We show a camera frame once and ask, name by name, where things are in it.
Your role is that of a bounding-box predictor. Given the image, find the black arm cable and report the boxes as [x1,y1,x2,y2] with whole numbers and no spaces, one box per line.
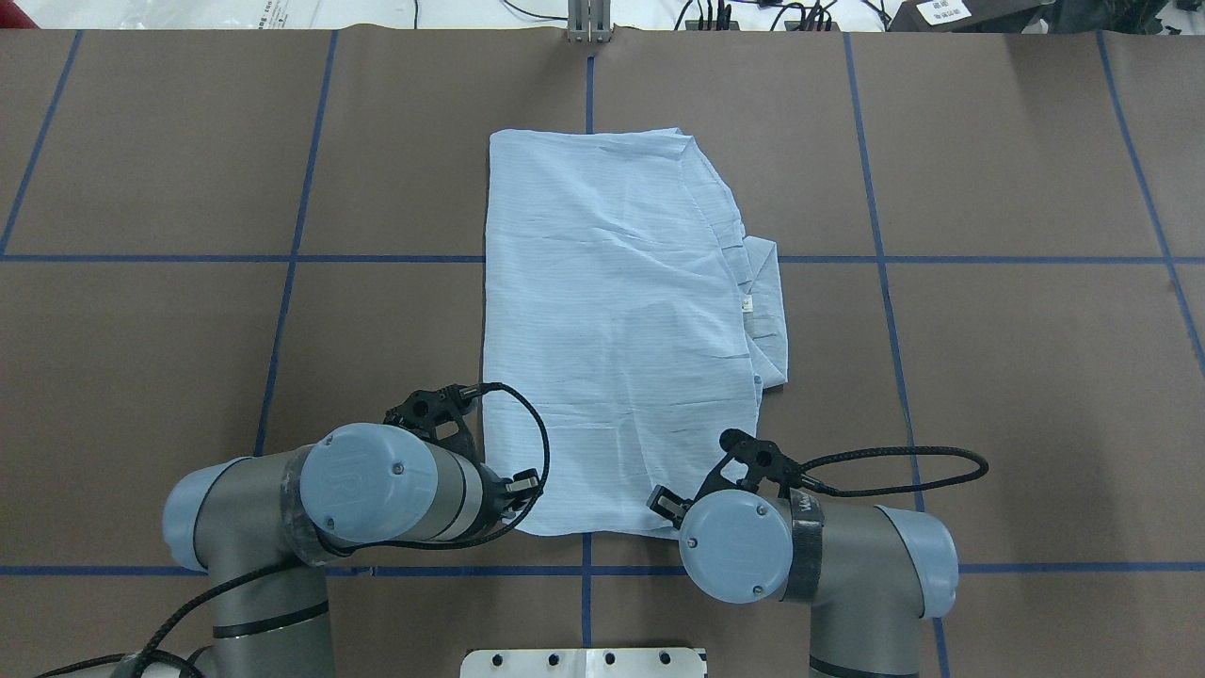
[28,381,552,678]
[795,446,989,499]

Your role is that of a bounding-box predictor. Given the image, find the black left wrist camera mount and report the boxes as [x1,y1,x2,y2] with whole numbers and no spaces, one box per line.
[382,383,482,458]

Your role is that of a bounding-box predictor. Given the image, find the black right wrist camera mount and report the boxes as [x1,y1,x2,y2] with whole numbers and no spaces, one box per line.
[694,428,836,501]

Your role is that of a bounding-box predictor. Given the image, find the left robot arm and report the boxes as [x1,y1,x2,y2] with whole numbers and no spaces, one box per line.
[49,421,548,677]

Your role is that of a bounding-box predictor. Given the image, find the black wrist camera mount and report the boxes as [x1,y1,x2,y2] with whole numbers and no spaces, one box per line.
[382,383,482,458]
[694,428,836,501]

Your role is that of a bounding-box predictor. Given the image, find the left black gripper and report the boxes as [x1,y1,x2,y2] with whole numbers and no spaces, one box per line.
[476,464,545,538]

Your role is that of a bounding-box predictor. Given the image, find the black labelled box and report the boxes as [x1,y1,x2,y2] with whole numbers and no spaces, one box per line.
[887,1,1056,34]

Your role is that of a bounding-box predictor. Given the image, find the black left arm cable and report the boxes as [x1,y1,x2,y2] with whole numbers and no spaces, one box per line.
[28,381,552,678]

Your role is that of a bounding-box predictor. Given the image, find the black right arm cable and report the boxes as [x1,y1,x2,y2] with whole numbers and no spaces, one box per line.
[795,446,989,499]

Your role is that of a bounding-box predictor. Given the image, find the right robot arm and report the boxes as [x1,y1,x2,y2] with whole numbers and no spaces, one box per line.
[647,487,959,677]

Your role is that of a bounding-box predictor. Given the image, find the aluminium frame post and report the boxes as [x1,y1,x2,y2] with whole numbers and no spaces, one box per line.
[568,0,615,43]

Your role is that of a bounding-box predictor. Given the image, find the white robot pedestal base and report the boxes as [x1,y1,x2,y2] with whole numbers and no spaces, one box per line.
[459,647,709,677]

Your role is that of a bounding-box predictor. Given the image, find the light blue button-up shirt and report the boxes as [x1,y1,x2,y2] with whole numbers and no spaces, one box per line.
[482,128,789,537]

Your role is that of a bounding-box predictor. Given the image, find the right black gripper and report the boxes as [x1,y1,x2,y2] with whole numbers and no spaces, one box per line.
[647,481,725,529]

